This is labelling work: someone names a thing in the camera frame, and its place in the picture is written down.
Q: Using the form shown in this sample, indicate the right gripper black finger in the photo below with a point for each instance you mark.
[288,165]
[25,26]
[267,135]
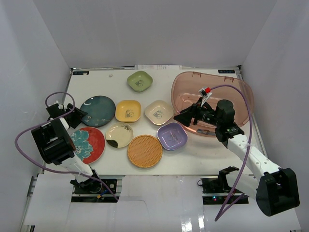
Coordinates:
[191,110]
[185,120]

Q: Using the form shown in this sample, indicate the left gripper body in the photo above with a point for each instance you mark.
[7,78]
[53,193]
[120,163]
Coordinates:
[73,115]

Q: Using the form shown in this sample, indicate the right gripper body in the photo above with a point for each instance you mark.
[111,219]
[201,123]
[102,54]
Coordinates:
[203,113]

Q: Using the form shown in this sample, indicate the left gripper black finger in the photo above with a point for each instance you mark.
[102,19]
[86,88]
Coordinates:
[70,109]
[75,117]

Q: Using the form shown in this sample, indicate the teal round ceramic plate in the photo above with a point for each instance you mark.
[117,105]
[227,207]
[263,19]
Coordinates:
[100,111]

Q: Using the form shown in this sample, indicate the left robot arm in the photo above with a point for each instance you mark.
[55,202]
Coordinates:
[56,146]

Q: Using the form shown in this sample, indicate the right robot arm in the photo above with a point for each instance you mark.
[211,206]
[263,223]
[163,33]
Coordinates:
[275,189]

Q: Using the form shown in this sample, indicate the pink translucent plastic bin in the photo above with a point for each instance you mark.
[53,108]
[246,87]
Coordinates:
[186,87]

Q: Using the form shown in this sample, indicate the purple square panda dish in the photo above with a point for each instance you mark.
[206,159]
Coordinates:
[172,136]

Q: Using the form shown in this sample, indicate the cream square panda dish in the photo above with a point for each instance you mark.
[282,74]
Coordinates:
[159,112]

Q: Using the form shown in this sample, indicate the red floral round plate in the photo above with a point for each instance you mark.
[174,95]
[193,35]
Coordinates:
[90,144]

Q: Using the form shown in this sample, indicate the cream round floral plate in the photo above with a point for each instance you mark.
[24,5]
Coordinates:
[119,135]

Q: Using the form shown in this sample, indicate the woven bamboo round tray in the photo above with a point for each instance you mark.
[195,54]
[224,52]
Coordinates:
[145,151]

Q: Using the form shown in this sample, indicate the yellow square panda dish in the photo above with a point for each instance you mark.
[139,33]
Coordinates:
[128,111]

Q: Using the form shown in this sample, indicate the green square panda dish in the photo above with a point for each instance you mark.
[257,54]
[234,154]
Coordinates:
[140,81]

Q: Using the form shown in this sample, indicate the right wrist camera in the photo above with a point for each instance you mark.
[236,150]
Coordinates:
[205,93]

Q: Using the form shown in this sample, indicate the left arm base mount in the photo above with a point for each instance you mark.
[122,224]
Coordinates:
[95,193]

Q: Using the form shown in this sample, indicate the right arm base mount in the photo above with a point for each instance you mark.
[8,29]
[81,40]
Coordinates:
[215,189]

